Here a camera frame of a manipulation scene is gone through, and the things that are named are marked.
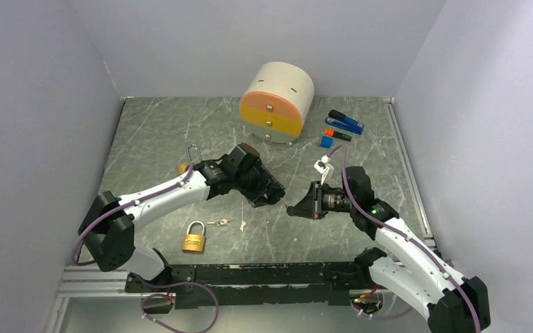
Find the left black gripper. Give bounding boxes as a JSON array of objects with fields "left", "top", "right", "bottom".
[{"left": 233, "top": 160, "right": 285, "bottom": 207}]

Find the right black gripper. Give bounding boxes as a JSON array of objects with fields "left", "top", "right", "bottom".
[{"left": 289, "top": 180, "right": 356, "bottom": 219}]

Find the long shackle brass padlock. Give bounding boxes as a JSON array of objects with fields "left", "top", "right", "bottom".
[{"left": 177, "top": 144, "right": 202, "bottom": 175}]

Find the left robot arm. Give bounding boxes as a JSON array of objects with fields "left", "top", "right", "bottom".
[{"left": 74, "top": 143, "right": 285, "bottom": 291}]

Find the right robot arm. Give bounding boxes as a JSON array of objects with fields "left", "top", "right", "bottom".
[{"left": 287, "top": 166, "right": 491, "bottom": 332}]

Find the silver key bunch middle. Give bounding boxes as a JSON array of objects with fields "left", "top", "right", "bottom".
[{"left": 208, "top": 219, "right": 232, "bottom": 227}]

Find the blue cube block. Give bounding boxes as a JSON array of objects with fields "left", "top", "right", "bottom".
[{"left": 319, "top": 135, "right": 334, "bottom": 148}]

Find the orange black highlighter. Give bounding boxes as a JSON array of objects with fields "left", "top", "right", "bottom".
[{"left": 324, "top": 129, "right": 352, "bottom": 142}]

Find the blue black stapler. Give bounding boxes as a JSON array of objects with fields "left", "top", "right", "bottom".
[{"left": 325, "top": 110, "right": 364, "bottom": 135}]

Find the short shackle brass padlock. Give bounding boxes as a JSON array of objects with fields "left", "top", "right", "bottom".
[{"left": 181, "top": 221, "right": 206, "bottom": 253}]

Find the round mini drawer cabinet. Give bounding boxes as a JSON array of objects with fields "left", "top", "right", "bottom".
[{"left": 239, "top": 62, "right": 314, "bottom": 144}]

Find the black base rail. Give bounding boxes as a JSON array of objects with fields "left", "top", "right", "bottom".
[{"left": 124, "top": 262, "right": 386, "bottom": 314}]

